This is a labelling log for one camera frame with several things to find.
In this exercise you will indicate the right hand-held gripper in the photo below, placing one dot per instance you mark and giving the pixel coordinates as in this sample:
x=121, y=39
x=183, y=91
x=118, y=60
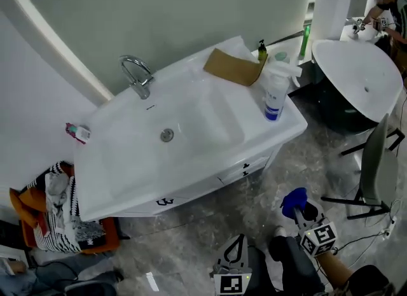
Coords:
x=319, y=239

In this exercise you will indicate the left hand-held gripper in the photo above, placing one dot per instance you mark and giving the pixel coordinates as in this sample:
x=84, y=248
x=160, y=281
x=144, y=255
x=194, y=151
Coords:
x=230, y=283

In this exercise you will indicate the blue cloth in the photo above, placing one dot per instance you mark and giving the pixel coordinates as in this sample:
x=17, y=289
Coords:
x=294, y=202

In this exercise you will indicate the white cabinet door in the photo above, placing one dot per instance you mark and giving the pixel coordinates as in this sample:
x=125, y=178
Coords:
x=190, y=196
x=257, y=164
x=140, y=209

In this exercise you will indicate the small white drawer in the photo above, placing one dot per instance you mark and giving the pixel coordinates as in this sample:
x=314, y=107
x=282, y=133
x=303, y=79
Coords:
x=235, y=177

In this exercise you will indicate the person's right forearm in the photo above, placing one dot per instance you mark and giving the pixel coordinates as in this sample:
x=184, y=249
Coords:
x=334, y=269

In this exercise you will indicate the person's right white shoe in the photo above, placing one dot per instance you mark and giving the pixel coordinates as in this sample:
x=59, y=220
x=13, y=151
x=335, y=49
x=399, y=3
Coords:
x=279, y=231

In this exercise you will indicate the person's legs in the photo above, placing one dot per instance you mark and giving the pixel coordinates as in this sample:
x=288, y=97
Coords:
x=292, y=263

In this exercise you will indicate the white power strip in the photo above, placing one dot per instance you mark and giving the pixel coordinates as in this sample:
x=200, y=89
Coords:
x=386, y=233

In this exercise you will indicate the grey chair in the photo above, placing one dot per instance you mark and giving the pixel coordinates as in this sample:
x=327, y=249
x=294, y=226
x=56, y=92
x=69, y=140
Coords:
x=378, y=167

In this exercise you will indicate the person's black shirt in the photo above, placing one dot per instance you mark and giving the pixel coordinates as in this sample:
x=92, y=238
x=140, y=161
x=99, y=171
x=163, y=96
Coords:
x=369, y=282

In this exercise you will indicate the white spray bottle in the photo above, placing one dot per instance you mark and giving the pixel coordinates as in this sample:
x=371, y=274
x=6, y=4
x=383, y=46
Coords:
x=275, y=97

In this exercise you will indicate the white vanity cabinet with sink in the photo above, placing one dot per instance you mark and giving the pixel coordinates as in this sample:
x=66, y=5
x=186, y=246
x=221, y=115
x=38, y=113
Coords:
x=143, y=161

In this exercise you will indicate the white low ledge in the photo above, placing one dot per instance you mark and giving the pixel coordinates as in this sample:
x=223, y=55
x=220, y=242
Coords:
x=302, y=75

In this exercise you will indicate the black white patterned pillow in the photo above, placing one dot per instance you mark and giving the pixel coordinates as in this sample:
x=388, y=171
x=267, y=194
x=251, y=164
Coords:
x=90, y=234

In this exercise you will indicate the white round table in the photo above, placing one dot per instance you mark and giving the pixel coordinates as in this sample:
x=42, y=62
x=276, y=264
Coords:
x=349, y=65

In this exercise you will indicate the brown cardboard sheet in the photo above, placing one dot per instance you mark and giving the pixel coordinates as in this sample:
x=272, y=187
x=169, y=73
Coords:
x=235, y=67

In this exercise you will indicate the dark pump bottle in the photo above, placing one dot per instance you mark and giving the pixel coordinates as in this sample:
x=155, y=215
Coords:
x=262, y=53

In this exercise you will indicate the green bottle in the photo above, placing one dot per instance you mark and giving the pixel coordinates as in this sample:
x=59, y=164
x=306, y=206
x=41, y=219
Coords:
x=305, y=41

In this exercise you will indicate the black white striped blanket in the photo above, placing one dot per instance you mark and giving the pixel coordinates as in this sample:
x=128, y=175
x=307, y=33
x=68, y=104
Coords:
x=57, y=237

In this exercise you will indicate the grey white clothes pile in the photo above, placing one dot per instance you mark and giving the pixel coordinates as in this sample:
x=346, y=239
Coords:
x=57, y=189

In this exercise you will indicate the red book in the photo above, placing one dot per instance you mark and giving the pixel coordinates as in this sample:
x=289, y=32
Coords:
x=43, y=226

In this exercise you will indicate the pink green toiletry item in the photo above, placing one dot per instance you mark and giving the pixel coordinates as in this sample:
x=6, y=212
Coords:
x=78, y=132

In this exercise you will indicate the chrome faucet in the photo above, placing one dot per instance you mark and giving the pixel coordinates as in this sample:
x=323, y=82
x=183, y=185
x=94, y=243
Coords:
x=140, y=78

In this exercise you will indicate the large wall mirror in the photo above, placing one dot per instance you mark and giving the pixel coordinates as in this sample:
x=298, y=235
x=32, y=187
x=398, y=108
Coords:
x=159, y=8

